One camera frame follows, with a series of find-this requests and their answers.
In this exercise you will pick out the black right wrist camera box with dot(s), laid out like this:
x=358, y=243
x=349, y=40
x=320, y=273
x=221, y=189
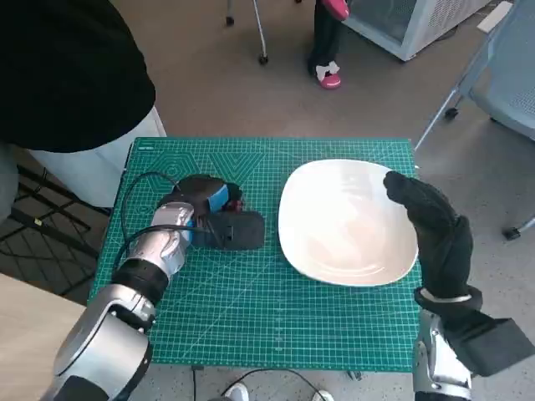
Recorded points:
x=493, y=346

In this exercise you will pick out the grey wheeled chair frame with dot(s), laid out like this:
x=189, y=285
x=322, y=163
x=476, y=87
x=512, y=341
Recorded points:
x=260, y=25

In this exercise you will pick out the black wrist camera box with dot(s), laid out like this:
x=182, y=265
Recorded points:
x=493, y=346
x=234, y=231

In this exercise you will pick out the white plate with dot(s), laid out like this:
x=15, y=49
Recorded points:
x=342, y=225

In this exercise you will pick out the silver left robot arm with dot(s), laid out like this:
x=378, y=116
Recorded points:
x=125, y=301

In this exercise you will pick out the white mesh cabinet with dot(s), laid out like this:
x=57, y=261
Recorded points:
x=401, y=25

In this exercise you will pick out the person with pink shoes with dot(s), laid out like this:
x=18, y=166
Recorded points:
x=326, y=46

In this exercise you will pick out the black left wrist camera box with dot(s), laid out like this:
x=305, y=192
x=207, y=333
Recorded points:
x=234, y=231

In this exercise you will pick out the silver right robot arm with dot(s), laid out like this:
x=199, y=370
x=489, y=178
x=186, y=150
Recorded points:
x=439, y=359

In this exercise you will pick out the green cutting mat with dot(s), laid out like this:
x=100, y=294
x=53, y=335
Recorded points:
x=251, y=317

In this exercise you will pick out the white shoe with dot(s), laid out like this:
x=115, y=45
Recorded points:
x=322, y=396
x=238, y=393

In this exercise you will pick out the grey blue chair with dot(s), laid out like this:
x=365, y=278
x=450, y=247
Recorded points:
x=505, y=79

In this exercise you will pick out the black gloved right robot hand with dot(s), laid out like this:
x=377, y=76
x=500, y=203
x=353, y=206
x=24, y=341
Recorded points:
x=439, y=234

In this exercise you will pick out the beige wooden desk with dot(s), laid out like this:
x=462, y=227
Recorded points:
x=29, y=321

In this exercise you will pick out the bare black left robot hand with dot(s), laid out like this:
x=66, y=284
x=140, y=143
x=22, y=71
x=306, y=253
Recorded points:
x=205, y=192

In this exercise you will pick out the person in black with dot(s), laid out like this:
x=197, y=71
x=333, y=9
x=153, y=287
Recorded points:
x=67, y=71

